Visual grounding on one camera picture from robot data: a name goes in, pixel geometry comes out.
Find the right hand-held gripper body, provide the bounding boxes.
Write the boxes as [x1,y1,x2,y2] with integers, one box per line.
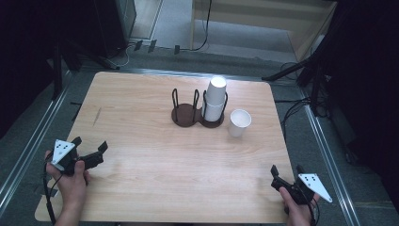
[270,172,334,206]

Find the dark curtain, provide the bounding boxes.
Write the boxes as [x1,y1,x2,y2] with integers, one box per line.
[0,0,98,139]
[313,0,399,215]

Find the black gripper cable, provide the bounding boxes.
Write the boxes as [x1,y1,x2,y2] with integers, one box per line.
[41,152,65,226]
[307,197,322,226]

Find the white paper cup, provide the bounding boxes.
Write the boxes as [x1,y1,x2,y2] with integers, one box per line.
[204,75,228,106]
[228,108,253,138]
[201,101,227,122]

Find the black hanging cable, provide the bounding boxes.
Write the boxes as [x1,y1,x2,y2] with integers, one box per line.
[187,0,214,53]

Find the black cabinet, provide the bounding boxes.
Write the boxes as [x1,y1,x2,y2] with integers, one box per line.
[92,0,138,59]

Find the light wooden shelf frame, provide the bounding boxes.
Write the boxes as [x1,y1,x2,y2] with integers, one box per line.
[189,0,339,63]

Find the black floor cables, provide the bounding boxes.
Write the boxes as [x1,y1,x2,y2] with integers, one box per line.
[274,60,331,140]

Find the metal floor rail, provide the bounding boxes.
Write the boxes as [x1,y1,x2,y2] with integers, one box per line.
[0,71,73,218]
[298,87,362,226]

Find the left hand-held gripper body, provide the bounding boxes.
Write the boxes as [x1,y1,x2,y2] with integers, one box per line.
[50,138,105,177]

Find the white floor cable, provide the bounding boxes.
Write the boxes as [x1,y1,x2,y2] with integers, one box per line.
[116,42,139,69]

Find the dark brown cup holder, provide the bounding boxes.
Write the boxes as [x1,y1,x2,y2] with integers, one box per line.
[170,88,230,129]

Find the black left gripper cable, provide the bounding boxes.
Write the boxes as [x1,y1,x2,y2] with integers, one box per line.
[41,152,65,226]

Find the person's left hand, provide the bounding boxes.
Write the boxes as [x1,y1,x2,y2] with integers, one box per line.
[44,150,92,212]

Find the black metal stand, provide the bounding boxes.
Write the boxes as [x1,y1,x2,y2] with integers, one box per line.
[50,34,121,102]

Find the person's right hand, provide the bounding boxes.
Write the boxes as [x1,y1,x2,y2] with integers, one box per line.
[278,186,321,226]

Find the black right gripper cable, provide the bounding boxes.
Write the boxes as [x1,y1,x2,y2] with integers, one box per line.
[307,197,322,226]

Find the black tripod stand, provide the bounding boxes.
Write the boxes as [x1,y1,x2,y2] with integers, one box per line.
[261,29,334,118]

